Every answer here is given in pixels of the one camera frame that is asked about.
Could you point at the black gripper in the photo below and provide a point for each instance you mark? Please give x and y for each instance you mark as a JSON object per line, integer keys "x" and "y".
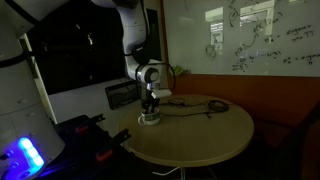
{"x": 149, "y": 97}

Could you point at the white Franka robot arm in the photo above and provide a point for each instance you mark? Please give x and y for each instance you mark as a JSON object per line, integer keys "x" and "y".
{"x": 16, "y": 100}

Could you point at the white ceramic mug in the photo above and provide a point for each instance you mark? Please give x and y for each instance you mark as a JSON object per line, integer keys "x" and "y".
{"x": 150, "y": 118}

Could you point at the small green object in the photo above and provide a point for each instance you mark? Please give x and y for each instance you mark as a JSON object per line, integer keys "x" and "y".
{"x": 178, "y": 70}

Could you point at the black robot mounting cart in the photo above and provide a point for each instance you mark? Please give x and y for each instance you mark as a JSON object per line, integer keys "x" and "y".
{"x": 80, "y": 150}

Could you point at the dark window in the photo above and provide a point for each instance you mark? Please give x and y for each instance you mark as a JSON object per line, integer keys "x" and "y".
{"x": 76, "y": 46}

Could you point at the white whiteboard with writing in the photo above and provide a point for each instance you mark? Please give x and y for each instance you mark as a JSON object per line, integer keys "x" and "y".
{"x": 240, "y": 36}

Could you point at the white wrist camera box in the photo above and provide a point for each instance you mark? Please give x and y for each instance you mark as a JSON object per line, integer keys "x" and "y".
{"x": 162, "y": 93}

